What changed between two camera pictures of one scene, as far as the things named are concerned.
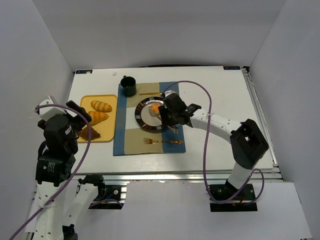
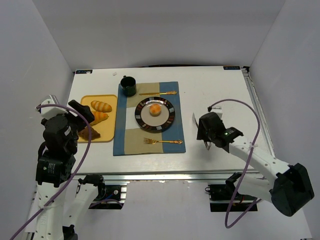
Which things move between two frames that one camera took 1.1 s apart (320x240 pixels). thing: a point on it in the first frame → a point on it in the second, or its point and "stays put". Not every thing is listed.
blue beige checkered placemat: [130, 138] stays put
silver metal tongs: [173, 128] → [194, 119]
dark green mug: [129, 85] stays put
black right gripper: [166, 116] → [203, 129]
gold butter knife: [150, 94] stays put
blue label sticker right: [231, 67] stays put
